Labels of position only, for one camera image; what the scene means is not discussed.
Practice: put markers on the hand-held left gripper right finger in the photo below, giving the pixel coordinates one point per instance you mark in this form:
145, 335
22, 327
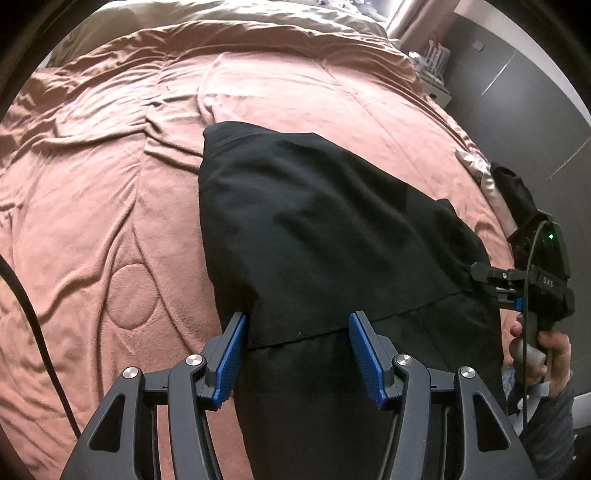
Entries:
364, 360

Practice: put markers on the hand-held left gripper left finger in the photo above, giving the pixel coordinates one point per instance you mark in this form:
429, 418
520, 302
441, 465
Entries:
231, 364

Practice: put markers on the pale pink cloth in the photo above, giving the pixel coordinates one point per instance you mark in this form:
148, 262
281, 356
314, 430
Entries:
487, 184

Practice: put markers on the small black cloth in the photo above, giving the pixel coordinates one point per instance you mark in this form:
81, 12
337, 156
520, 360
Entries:
515, 194

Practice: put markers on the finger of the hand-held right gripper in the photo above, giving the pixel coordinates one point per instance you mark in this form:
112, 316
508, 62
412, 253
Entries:
494, 273
512, 299

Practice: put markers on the person's right hand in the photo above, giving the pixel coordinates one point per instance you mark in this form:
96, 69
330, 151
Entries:
559, 355

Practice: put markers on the white nightstand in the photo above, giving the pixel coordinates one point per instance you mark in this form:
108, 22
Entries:
436, 90

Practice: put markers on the pink blanket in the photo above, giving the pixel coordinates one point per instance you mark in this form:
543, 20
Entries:
115, 184

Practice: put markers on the beige duvet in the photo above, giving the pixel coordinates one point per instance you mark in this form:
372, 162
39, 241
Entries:
207, 23

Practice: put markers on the black jacket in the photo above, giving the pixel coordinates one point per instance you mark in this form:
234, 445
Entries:
314, 221

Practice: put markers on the person's right forearm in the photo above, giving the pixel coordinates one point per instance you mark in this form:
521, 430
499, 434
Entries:
551, 429

